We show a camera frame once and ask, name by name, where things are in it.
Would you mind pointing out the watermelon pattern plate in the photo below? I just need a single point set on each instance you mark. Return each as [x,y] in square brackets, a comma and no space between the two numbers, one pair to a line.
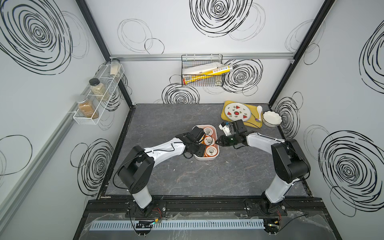
[237,111]

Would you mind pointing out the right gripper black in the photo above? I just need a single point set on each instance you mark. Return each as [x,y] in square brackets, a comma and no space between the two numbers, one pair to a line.
[223,143]

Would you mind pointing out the white plastic storage box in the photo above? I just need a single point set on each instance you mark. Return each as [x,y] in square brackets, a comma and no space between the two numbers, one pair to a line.
[204,158]

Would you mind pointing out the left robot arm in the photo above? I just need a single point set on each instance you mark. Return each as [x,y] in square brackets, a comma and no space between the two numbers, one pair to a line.
[136,169]

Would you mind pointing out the spice jar pale contents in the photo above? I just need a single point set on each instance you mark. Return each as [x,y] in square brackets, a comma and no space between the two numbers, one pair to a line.
[115,66]

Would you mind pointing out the yellow white box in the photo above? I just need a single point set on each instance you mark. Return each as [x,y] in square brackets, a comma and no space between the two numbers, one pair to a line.
[211,72]

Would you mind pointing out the black wire wall basket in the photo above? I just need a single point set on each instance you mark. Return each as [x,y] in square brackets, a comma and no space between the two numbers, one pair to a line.
[196,60]

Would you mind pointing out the white slotted cable duct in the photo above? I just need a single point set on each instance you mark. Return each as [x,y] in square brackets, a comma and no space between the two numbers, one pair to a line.
[242,224]

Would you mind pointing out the spice jar black lid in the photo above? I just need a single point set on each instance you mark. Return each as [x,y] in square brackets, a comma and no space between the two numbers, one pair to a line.
[99,90]

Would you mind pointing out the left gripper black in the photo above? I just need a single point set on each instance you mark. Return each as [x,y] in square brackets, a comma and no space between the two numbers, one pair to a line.
[201,151]

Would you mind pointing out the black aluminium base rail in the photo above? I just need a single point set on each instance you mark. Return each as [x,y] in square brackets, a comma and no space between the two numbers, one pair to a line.
[165,207]

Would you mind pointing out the white spoon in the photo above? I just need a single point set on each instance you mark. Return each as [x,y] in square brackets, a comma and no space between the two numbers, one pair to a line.
[259,112]

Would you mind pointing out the yellow tray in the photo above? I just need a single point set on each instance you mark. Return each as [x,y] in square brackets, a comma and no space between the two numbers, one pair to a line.
[252,122]

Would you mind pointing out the white scalloped bowl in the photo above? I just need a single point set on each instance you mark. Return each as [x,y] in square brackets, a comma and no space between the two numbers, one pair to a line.
[272,119]

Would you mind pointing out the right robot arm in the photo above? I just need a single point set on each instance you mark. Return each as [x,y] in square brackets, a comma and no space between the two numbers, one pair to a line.
[290,163]

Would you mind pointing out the spice jar brown contents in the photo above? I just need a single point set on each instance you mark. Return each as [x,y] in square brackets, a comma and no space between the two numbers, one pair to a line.
[87,107]

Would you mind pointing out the white wire spice rack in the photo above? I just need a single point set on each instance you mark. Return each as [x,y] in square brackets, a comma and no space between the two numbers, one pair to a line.
[106,109]

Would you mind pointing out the orange sealing tape roll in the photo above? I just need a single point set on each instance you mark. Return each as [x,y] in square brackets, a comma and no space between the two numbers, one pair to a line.
[211,151]
[209,141]
[209,131]

